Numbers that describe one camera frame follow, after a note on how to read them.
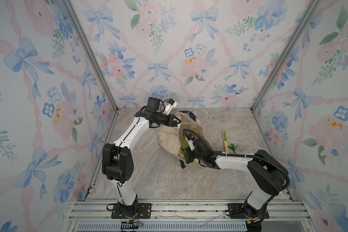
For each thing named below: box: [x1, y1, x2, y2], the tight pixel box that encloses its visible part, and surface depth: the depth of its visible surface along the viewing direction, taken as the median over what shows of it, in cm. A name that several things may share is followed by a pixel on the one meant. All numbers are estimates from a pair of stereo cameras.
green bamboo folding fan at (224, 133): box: [221, 128, 230, 154], surface depth 102 cm
